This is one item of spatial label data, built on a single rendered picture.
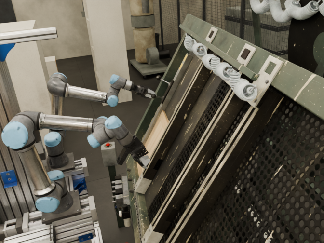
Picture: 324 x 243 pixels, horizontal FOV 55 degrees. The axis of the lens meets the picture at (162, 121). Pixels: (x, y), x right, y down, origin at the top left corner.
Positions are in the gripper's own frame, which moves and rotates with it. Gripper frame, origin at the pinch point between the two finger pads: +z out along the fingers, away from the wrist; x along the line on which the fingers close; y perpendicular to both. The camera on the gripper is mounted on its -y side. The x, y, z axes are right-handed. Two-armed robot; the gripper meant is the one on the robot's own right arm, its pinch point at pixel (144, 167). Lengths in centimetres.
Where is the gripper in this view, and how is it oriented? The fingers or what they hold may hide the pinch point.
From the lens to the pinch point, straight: 171.0
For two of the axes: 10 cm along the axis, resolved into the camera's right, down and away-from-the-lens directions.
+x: -3.1, -4.0, 8.6
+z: 5.0, 7.0, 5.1
